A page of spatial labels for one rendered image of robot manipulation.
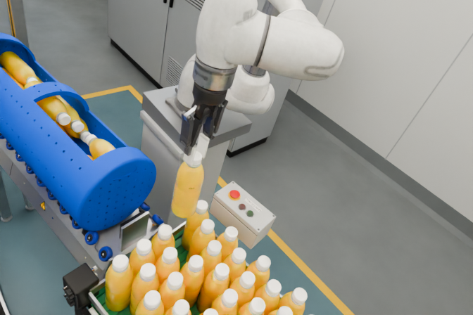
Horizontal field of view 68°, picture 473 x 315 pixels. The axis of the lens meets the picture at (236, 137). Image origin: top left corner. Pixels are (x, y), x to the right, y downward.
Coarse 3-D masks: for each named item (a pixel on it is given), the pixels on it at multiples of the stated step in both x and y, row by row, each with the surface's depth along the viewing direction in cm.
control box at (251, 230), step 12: (216, 192) 118; (228, 192) 120; (240, 192) 121; (216, 204) 119; (228, 204) 116; (216, 216) 122; (228, 216) 117; (240, 216) 113; (252, 216) 114; (264, 216) 115; (240, 228) 115; (252, 228) 111; (264, 228) 112; (252, 240) 113
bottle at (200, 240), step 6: (198, 228) 108; (198, 234) 106; (204, 234) 106; (210, 234) 107; (192, 240) 109; (198, 240) 106; (204, 240) 106; (210, 240) 107; (192, 246) 110; (198, 246) 107; (204, 246) 107; (192, 252) 111; (198, 252) 109
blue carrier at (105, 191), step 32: (0, 32) 138; (0, 64) 144; (32, 64) 151; (0, 96) 116; (32, 96) 114; (64, 96) 142; (0, 128) 117; (32, 128) 108; (96, 128) 133; (32, 160) 107; (64, 160) 101; (96, 160) 99; (128, 160) 102; (64, 192) 100; (96, 192) 98; (128, 192) 110; (96, 224) 107
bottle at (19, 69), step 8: (0, 56) 141; (8, 56) 141; (16, 56) 142; (8, 64) 139; (16, 64) 138; (24, 64) 139; (16, 72) 136; (24, 72) 136; (32, 72) 138; (24, 80) 136
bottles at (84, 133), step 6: (6, 72) 140; (12, 78) 138; (18, 84) 136; (60, 126) 125; (84, 126) 131; (66, 132) 133; (72, 132) 130; (78, 132) 130; (84, 132) 130; (78, 138) 131; (84, 138) 129; (90, 156) 117
